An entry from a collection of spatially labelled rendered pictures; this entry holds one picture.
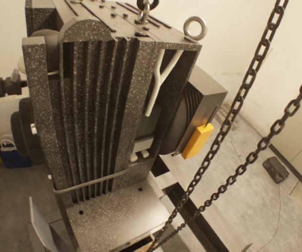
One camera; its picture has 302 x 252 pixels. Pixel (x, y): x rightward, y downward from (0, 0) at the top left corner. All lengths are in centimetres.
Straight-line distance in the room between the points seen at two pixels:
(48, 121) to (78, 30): 21
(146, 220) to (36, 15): 89
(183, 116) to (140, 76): 26
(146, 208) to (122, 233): 17
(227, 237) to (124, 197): 74
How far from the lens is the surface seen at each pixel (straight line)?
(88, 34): 36
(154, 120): 68
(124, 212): 89
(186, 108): 64
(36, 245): 183
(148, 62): 45
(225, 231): 134
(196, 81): 60
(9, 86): 90
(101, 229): 86
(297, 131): 325
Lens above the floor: 174
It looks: 41 degrees down
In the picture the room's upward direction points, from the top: 21 degrees clockwise
